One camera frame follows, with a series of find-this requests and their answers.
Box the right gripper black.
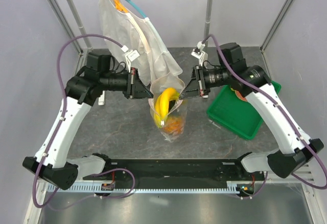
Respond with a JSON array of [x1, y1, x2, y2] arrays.
[[179, 64, 232, 100]]

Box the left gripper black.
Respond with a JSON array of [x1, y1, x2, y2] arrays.
[[100, 67, 153, 99]]

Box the yellow toy banana bunch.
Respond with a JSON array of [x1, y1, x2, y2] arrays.
[[153, 87, 179, 128]]

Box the clear zip top bag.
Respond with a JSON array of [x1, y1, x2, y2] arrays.
[[149, 74, 188, 143]]

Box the toy pineapple orange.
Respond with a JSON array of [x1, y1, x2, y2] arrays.
[[162, 116, 185, 135]]

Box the toy watermelon slice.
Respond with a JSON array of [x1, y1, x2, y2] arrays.
[[230, 87, 247, 102]]

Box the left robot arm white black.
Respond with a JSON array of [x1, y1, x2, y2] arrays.
[[22, 49, 153, 190]]

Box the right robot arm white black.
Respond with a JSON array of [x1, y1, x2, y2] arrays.
[[179, 41, 324, 180]]

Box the green plastic tray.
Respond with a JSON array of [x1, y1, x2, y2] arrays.
[[206, 80, 282, 141]]

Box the white garment on hanger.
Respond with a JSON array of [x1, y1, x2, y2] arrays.
[[99, 0, 182, 85]]

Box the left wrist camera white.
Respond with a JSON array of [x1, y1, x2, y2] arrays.
[[121, 45, 140, 68]]

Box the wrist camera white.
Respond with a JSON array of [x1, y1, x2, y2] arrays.
[[191, 41, 208, 66], [121, 45, 140, 68]]

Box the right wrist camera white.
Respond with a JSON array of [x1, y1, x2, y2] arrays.
[[191, 41, 208, 66]]

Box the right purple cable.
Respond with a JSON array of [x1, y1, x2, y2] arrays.
[[201, 34, 326, 200]]

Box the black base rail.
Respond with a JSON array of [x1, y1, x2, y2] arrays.
[[84, 156, 265, 190]]

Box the white cable duct strip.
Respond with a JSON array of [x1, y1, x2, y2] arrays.
[[58, 182, 240, 194]]

